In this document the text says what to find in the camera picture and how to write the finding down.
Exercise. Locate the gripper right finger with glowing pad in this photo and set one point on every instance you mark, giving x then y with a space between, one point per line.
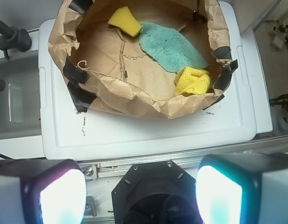
243 188

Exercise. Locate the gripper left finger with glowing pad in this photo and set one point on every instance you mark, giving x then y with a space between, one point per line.
39 191

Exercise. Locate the yellow waffle cloth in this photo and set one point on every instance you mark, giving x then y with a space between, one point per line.
190 81

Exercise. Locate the teal microfiber cloth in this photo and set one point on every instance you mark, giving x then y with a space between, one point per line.
169 48

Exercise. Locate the white plastic bin lid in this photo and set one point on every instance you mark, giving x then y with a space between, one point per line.
95 135

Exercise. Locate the clear plastic container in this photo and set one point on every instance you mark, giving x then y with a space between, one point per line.
23 103

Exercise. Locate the brown paper bag basket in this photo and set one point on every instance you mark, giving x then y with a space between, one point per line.
105 69

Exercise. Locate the dark grey clamp knob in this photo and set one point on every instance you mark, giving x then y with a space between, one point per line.
13 38

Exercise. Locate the yellow sponge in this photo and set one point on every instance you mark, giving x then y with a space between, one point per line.
123 19

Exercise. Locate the aluminium extrusion rail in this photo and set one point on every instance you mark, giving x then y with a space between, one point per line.
185 159

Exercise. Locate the black octagonal mount plate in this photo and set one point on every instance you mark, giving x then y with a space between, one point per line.
155 193

